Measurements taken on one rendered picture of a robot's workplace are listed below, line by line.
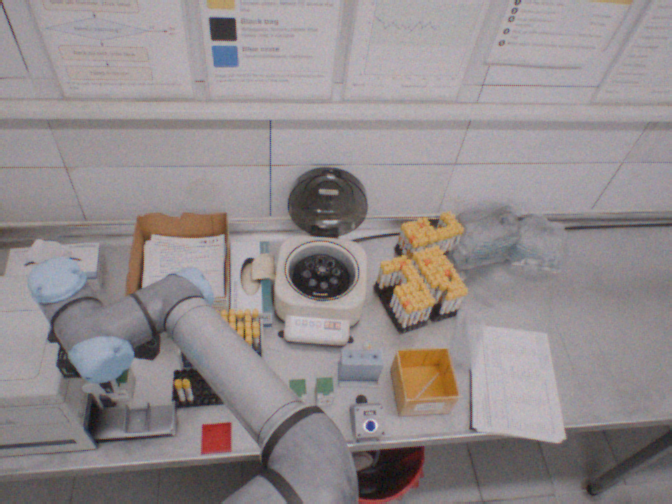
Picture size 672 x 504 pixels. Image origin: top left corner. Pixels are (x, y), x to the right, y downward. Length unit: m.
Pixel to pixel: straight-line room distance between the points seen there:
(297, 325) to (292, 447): 0.81
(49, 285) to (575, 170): 1.43
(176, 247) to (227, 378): 0.89
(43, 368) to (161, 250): 0.54
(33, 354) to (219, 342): 0.51
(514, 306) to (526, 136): 0.48
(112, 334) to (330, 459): 0.37
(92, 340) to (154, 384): 0.62
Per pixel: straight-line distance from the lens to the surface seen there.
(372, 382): 1.42
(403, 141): 1.50
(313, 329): 1.43
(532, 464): 2.47
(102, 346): 0.83
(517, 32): 1.40
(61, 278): 0.88
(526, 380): 1.54
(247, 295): 1.46
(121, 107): 1.38
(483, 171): 1.66
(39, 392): 1.15
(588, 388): 1.62
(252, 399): 0.70
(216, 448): 1.35
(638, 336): 1.79
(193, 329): 0.80
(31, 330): 1.22
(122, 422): 1.37
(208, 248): 1.57
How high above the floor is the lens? 2.15
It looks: 51 degrees down
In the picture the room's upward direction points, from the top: 9 degrees clockwise
